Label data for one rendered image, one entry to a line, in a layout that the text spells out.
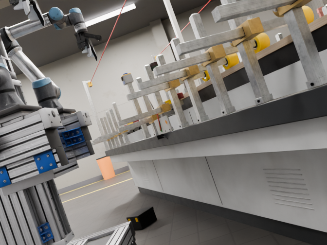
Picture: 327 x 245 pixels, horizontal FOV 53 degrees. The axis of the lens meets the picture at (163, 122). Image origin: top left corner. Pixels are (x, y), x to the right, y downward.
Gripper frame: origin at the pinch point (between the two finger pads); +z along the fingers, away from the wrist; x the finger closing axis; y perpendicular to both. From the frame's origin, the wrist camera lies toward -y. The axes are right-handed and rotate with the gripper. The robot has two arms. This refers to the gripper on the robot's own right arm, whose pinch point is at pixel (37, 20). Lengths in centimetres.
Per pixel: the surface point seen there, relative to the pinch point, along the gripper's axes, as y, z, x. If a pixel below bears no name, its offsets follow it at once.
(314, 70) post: -80, 57, 40
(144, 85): -31, 38, -17
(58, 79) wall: 240, -154, -720
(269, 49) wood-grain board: -84, 43, -4
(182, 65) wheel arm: -49, 38, 3
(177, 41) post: -52, 21, -30
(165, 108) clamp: -34, 48, -69
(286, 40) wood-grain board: -88, 43, 6
